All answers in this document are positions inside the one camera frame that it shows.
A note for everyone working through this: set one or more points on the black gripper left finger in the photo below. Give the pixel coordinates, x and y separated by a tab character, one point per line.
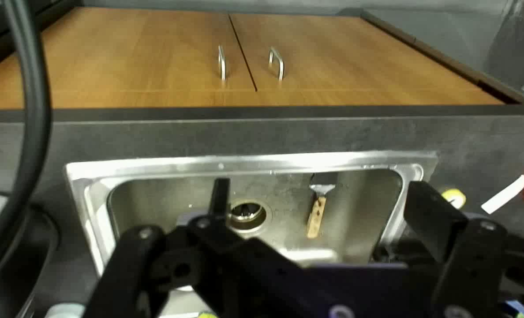
130	265

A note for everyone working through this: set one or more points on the yellow round item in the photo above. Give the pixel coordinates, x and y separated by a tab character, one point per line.
453	198

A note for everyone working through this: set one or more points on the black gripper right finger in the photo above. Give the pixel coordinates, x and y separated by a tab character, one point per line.
469	265

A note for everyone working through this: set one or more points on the wide wooden lower cabinet door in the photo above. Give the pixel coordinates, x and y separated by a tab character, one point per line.
130	64

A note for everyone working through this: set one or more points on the round sink drain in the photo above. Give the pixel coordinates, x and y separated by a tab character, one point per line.
247	214

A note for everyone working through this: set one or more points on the stainless steel sink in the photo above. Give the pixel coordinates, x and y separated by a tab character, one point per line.
354	195

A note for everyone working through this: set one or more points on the white flat strip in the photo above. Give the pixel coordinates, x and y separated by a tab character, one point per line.
502	195

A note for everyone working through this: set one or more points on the narrow wooden lower cabinet door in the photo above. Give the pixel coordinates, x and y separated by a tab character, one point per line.
354	64

